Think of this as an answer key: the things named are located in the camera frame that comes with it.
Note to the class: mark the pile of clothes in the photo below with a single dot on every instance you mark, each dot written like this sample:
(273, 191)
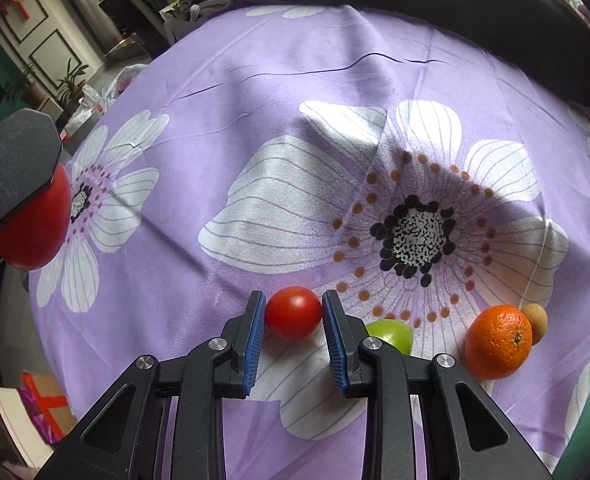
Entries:
(200, 5)

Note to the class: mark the green plastic basin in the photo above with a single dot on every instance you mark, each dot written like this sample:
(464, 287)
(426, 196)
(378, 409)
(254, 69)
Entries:
(585, 440)

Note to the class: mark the green fruit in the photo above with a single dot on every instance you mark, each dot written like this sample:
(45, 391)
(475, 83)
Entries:
(397, 337)

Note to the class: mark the small brown fruit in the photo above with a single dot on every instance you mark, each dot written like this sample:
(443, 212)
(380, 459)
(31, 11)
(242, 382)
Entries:
(537, 322)

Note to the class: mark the red tomato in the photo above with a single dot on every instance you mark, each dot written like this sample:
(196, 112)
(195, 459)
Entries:
(292, 312)

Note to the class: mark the red wall decoration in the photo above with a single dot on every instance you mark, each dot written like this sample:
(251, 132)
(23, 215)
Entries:
(20, 2)

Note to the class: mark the potted plant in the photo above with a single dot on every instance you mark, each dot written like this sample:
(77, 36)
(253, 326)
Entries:
(72, 80)
(22, 85)

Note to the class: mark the white plastic bag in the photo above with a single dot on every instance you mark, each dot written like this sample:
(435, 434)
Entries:
(95, 105)

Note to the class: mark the black cushion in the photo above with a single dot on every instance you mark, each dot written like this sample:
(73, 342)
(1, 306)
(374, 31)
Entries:
(475, 10)

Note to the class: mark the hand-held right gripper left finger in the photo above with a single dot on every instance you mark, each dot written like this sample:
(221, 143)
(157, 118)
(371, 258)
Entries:
(255, 340)

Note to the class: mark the orange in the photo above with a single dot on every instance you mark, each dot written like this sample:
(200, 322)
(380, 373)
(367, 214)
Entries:
(497, 342)

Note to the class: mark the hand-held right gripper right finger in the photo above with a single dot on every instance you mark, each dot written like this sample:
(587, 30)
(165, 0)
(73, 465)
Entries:
(337, 345)

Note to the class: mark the brown box with red tape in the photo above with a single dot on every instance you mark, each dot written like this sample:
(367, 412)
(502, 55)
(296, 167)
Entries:
(47, 405)

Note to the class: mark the purple floral cloth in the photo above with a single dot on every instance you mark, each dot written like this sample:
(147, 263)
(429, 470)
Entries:
(275, 110)

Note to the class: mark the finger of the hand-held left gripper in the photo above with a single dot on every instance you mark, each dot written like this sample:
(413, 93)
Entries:
(15, 160)

